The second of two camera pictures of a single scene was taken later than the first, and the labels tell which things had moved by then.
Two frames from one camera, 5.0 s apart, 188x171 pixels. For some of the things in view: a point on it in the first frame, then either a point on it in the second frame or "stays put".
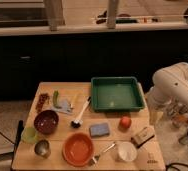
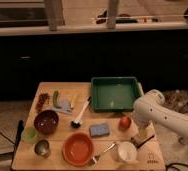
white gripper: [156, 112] to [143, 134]
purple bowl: [46, 121] stays put
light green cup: [29, 135] stays put
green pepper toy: [55, 98] stays put
